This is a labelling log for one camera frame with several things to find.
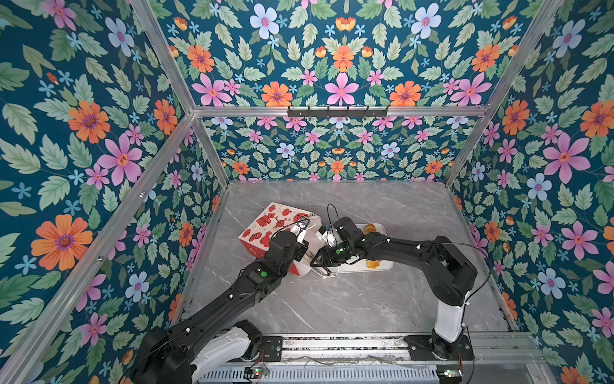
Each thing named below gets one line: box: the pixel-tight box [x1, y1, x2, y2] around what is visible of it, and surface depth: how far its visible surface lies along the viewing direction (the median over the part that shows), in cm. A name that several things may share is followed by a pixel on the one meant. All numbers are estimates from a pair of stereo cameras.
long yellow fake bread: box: [365, 223, 377, 235], surface depth 103 cm
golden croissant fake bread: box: [366, 259, 380, 269], surface depth 92 cm
